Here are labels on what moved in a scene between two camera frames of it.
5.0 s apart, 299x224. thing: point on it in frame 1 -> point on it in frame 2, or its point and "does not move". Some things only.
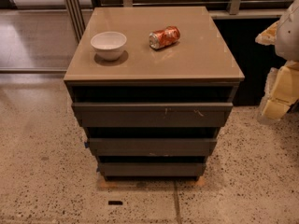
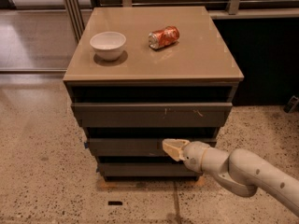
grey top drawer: (152, 115) does not move
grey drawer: (151, 147) does not move
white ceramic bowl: (108, 45) does not move
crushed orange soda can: (162, 38) does not move
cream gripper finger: (275, 110) -> (175, 147)
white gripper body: (288, 35) -> (192, 155)
